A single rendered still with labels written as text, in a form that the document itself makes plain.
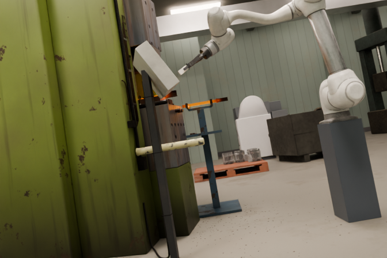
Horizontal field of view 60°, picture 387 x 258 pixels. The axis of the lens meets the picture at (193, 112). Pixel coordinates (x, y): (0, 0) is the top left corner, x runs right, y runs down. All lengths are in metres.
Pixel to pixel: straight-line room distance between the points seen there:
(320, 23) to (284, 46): 7.84
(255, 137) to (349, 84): 4.58
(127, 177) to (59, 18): 1.14
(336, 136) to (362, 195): 0.38
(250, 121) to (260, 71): 3.37
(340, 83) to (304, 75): 7.89
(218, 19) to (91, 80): 0.89
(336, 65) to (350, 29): 8.66
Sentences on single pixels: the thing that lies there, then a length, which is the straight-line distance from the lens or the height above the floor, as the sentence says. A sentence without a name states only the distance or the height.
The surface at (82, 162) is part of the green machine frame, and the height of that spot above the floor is 0.61.
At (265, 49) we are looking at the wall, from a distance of 9.78.
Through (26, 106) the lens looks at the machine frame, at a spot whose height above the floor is 1.03.
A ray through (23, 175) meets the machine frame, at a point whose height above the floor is 0.59.
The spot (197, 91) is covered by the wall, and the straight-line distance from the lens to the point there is 8.37.
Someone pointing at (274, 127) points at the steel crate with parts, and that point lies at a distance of 5.69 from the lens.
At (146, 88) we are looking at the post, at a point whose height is 0.97.
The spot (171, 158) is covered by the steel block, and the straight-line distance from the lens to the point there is 2.33.
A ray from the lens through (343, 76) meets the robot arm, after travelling 2.05.
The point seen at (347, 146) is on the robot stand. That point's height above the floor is 0.44.
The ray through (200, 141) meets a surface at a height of 0.62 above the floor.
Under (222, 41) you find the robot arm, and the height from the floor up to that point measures 1.21.
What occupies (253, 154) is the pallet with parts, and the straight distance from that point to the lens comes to 5.15.
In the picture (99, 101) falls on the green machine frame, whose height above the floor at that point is 0.98.
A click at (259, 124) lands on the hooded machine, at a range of 6.48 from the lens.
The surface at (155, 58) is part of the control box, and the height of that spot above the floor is 1.10.
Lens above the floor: 0.66
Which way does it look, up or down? 4 degrees up
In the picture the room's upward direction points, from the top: 10 degrees counter-clockwise
